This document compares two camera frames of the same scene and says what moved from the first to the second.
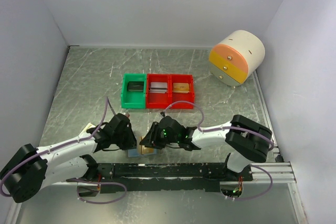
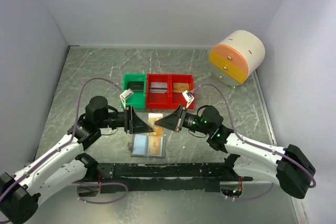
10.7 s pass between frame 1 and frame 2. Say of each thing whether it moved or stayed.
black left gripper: moved
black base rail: stayed
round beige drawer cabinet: stayed
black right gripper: moved
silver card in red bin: stayed
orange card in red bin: stayed
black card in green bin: stayed
